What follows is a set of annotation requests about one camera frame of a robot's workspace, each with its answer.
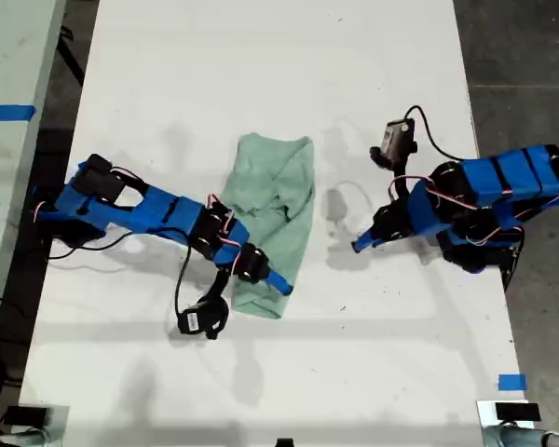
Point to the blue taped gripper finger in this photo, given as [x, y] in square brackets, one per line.
[277, 282]
[364, 241]

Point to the pale green T-shirt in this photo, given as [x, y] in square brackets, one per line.
[279, 186]

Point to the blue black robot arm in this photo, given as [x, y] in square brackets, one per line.
[167, 216]
[508, 174]

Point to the black table clamp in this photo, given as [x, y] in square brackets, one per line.
[510, 274]

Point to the small black object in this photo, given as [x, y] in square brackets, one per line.
[285, 442]

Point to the blue tape strip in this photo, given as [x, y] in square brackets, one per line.
[9, 113]
[511, 382]

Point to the shiny metal plate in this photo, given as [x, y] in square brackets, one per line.
[486, 419]
[58, 428]

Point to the small black box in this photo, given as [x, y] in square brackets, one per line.
[517, 412]
[25, 415]

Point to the black metal bar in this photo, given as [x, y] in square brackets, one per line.
[72, 58]

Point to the pale side table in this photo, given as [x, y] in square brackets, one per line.
[14, 56]

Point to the black camera stalk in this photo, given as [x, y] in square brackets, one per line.
[400, 172]
[218, 288]

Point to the black camera box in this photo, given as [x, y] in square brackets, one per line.
[195, 320]
[398, 137]

